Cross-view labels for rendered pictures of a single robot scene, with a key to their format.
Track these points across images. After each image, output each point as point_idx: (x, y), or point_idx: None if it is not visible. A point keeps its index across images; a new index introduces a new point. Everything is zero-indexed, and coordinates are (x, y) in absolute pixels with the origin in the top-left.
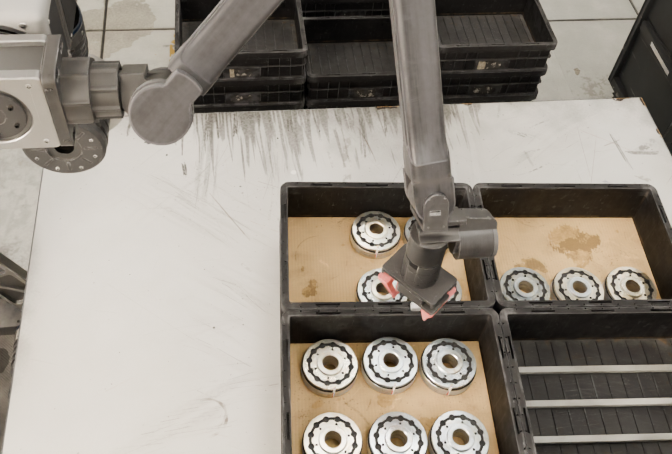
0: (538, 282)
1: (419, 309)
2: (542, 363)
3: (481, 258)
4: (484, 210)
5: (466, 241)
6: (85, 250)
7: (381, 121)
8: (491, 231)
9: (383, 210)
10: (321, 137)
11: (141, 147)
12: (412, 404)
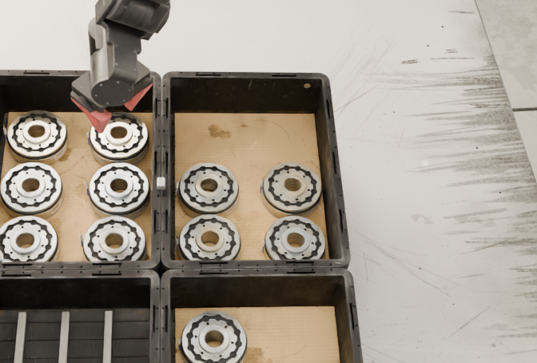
0: (223, 357)
1: (157, 186)
2: (118, 357)
3: (230, 261)
4: (133, 71)
5: (96, 56)
6: None
7: (535, 265)
8: (105, 74)
9: (326, 199)
10: (489, 193)
11: (434, 24)
12: (77, 215)
